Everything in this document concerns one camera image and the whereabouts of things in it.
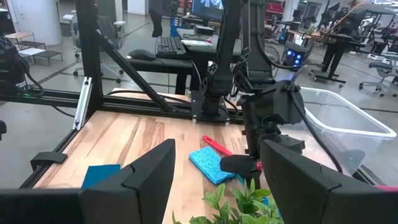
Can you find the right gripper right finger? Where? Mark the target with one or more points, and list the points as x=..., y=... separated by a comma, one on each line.
x=311, y=199

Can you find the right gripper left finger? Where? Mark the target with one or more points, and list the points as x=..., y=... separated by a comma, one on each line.
x=140, y=193

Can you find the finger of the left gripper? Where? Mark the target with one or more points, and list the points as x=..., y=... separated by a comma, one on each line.
x=253, y=182

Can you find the red dish brush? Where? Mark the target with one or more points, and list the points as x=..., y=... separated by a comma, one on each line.
x=214, y=144

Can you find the blue scrub sponge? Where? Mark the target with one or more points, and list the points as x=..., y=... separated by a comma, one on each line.
x=99, y=174
x=208, y=163

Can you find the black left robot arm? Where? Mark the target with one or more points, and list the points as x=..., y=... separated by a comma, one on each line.
x=224, y=46

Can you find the green plant in white pot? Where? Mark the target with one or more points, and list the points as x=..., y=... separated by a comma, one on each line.
x=248, y=208

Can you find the black computer with blue lights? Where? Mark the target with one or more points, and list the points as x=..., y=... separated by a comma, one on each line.
x=293, y=56

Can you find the clear rectangular plastic bin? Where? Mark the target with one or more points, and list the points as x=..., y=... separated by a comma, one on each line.
x=342, y=124

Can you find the white paper pad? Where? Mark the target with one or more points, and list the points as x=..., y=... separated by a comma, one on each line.
x=192, y=43

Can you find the grey computer desk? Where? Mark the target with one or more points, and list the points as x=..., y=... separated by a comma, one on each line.
x=168, y=63

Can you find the black standing desk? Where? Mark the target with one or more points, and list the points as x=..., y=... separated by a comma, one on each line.
x=334, y=53

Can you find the small black box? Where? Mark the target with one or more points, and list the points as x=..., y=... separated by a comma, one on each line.
x=204, y=30

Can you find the black backlit keyboard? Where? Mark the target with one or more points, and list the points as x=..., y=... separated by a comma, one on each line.
x=170, y=46

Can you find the black computer monitor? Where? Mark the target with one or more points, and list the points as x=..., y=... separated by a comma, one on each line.
x=206, y=9

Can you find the black computer mouse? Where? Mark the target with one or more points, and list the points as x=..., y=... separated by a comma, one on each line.
x=141, y=54

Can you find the grey office chair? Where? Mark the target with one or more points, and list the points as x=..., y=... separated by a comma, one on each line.
x=381, y=71
x=109, y=34

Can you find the person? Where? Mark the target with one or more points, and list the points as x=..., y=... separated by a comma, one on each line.
x=156, y=18

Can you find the low metal table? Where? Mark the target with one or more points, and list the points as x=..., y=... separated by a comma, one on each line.
x=40, y=53
x=20, y=34

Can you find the white round column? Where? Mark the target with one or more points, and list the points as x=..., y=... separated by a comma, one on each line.
x=34, y=18

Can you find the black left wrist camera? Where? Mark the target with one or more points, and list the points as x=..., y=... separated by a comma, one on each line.
x=286, y=102

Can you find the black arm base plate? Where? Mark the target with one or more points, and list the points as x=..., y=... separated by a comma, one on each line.
x=199, y=105

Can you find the black frame clamp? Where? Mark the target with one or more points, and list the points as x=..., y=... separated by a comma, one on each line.
x=48, y=158

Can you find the black aluminium table frame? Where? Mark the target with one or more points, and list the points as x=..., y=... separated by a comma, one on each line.
x=88, y=46

